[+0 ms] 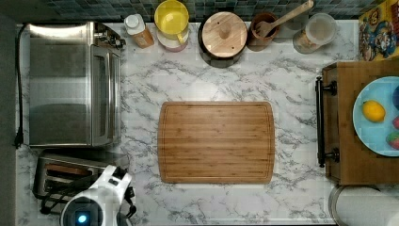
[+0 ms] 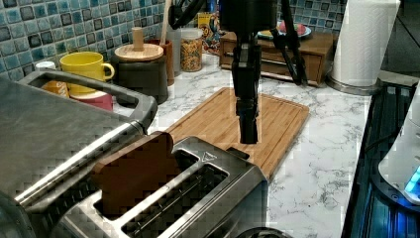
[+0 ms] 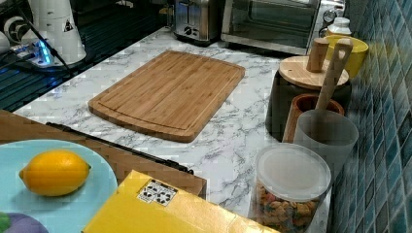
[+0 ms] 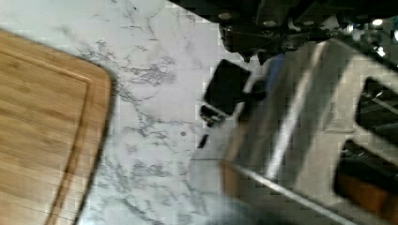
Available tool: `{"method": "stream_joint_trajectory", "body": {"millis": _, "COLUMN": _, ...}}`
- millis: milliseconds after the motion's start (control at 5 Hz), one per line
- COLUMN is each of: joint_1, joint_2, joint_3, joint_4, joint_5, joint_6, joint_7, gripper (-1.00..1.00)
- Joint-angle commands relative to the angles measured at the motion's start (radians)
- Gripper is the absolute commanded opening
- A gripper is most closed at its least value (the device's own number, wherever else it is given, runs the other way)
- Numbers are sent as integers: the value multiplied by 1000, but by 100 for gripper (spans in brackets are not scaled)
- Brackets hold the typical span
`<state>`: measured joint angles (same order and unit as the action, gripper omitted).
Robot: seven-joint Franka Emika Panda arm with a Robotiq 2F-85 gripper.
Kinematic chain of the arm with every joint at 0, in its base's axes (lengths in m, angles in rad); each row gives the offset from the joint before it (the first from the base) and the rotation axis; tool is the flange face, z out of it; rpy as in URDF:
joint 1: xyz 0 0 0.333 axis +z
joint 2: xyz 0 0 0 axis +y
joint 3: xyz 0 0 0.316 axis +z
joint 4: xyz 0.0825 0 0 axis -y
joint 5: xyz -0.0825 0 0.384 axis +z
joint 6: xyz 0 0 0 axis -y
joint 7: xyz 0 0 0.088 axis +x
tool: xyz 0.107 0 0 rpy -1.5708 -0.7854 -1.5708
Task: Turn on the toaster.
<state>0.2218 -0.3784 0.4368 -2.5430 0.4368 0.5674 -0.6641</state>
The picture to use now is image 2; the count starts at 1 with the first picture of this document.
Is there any red green toy fruit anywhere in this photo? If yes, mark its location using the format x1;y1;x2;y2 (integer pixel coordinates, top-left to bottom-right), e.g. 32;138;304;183
279;21;306;36

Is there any clear jar with cereal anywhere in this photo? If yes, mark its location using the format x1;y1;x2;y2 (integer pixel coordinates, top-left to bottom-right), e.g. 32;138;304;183
180;28;203;72

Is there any white robot base blue light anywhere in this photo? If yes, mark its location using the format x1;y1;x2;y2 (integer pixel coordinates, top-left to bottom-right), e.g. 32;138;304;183
370;83;419;213

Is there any brown wooden toast slice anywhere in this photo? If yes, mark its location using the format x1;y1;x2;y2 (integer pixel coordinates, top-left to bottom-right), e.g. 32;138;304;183
91;132;180;219

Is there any light blue plate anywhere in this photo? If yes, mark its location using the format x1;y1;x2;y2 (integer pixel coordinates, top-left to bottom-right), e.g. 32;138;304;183
258;21;311;40

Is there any black toaster lever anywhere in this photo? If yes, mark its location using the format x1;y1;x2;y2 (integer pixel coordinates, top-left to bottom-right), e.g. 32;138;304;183
227;147;250;160

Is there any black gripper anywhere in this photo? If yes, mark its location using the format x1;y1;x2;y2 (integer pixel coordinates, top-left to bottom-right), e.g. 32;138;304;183
219;0;276;144

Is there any bamboo cutting board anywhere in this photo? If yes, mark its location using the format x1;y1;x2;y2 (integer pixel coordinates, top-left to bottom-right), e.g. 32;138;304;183
166;87;309;178

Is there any dark grey canister wooden lid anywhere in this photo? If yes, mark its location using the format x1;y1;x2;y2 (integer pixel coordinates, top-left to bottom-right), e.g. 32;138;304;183
110;27;168;104

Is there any wooden spoon handle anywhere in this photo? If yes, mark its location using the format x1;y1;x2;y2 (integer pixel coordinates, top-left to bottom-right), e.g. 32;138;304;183
159;0;171;46

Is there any brown utensil holder cup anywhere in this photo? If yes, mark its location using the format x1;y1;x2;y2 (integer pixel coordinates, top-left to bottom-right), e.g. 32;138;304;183
148;39;174;86

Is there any grey metal appliance with handle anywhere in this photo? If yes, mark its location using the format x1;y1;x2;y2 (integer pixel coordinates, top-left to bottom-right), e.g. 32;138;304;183
0;69;158;238

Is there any small white orange bottle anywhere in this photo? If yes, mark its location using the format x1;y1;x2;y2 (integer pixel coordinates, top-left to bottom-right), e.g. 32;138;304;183
35;61;69;97

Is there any yellow ceramic mug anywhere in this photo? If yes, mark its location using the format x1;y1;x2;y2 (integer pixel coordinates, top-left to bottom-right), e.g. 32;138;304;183
59;52;115;81

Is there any white paper towel roll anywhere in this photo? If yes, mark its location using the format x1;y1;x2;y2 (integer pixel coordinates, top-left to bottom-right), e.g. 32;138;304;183
326;0;400;96

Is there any Cap'n Crunch cereal box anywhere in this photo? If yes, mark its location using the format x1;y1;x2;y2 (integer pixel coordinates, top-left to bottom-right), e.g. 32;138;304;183
198;11;225;55

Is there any wooden drawer box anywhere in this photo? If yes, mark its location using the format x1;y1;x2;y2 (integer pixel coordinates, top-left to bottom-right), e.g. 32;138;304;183
219;32;334;86

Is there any stainless steel two-slot toaster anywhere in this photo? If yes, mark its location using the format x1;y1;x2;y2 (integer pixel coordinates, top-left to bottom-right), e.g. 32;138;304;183
50;137;267;238

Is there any frosted clear plastic container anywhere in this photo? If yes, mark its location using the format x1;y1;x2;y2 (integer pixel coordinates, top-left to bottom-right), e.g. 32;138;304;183
166;27;181;76

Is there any red and white mug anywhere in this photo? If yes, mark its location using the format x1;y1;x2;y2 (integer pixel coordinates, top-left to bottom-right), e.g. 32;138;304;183
70;91;113;111

